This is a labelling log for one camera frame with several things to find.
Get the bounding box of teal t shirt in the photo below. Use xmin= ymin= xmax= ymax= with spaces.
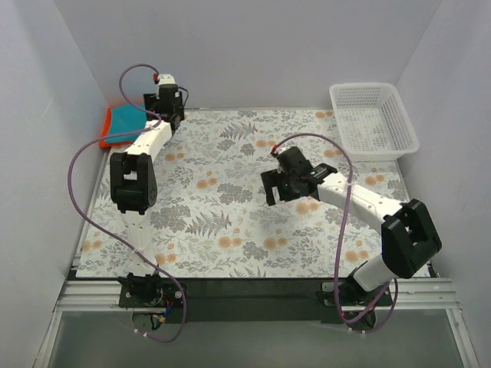
xmin=99 ymin=104 xmax=147 ymax=149

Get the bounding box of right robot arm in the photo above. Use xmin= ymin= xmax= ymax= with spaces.
xmin=261 ymin=166 xmax=442 ymax=305

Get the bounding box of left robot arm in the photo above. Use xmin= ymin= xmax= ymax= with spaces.
xmin=105 ymin=105 xmax=185 ymax=277

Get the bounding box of floral patterned table mat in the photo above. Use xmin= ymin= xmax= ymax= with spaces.
xmin=76 ymin=109 xmax=430 ymax=279

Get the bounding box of folded orange t shirt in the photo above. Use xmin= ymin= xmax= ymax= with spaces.
xmin=99 ymin=105 xmax=135 ymax=149

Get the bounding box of white plastic basket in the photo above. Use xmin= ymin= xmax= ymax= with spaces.
xmin=329 ymin=83 xmax=420 ymax=162

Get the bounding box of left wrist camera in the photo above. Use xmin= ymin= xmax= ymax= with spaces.
xmin=143 ymin=73 xmax=183 ymax=115

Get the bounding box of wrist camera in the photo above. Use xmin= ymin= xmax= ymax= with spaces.
xmin=277 ymin=146 xmax=313 ymax=176
xmin=143 ymin=73 xmax=183 ymax=115

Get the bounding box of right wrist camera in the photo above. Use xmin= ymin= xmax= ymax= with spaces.
xmin=277 ymin=146 xmax=313 ymax=176

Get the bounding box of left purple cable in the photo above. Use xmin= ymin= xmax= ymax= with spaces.
xmin=67 ymin=63 xmax=189 ymax=343

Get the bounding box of purple cable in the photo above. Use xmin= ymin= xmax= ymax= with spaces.
xmin=270 ymin=133 xmax=399 ymax=335
xmin=67 ymin=63 xmax=189 ymax=343

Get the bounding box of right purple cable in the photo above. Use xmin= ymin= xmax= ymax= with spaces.
xmin=270 ymin=133 xmax=399 ymax=335

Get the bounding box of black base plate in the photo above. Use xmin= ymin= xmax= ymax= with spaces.
xmin=117 ymin=278 xmax=394 ymax=325

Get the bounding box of aluminium frame rail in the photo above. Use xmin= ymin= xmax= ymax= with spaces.
xmin=54 ymin=280 xmax=125 ymax=312

